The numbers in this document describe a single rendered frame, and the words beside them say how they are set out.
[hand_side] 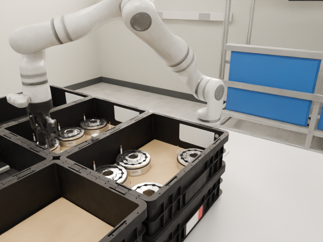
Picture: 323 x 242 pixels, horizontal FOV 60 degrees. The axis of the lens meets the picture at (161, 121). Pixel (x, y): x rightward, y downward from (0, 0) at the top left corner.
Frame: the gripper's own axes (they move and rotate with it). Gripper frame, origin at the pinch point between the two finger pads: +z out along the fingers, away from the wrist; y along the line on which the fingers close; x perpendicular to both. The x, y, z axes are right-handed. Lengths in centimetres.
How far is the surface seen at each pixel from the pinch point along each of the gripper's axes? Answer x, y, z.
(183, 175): -8.5, -48.1, -4.4
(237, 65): -196, 34, 12
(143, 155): -16.9, -26.9, 2.1
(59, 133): -8.2, 6.3, 2.1
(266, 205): -40, -58, 18
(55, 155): 6.3, -18.2, -4.6
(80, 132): -13.8, 2.3, 2.5
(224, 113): -195, 41, 59
